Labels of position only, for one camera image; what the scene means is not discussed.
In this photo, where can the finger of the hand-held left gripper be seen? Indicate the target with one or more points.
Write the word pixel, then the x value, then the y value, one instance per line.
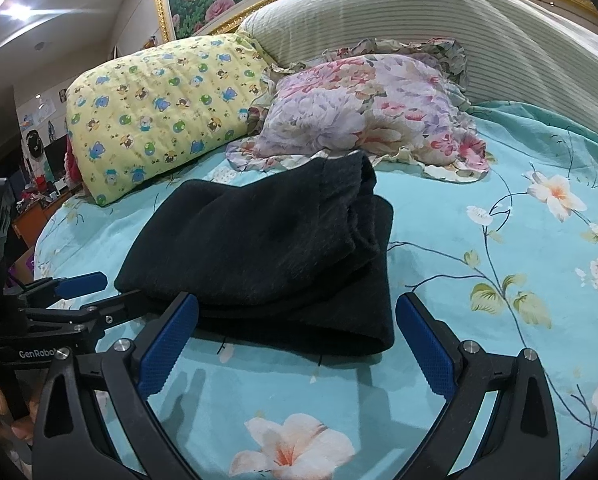
pixel 114 310
pixel 81 284

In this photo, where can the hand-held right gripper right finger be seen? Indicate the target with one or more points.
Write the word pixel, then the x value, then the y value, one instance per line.
pixel 426 347

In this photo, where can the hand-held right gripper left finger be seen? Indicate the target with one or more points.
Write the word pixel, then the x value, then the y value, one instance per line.
pixel 166 347

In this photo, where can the black pants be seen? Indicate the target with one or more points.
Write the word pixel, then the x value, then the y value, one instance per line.
pixel 254 240

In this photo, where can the wooden desk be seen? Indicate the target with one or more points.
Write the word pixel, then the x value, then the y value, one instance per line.
pixel 31 217

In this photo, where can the teal floral bed sheet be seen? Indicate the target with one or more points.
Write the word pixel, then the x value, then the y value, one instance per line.
pixel 479 270

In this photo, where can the red cloth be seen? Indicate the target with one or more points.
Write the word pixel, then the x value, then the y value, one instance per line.
pixel 73 170

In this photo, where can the black monitor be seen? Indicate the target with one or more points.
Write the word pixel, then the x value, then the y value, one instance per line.
pixel 55 160

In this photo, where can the yellow animal print pillow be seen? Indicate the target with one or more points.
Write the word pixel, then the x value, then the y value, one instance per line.
pixel 169 110

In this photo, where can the floral ruffled pillow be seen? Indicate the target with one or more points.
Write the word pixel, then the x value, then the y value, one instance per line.
pixel 359 105

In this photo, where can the striped padded headboard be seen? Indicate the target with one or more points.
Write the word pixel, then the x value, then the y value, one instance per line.
pixel 429 15

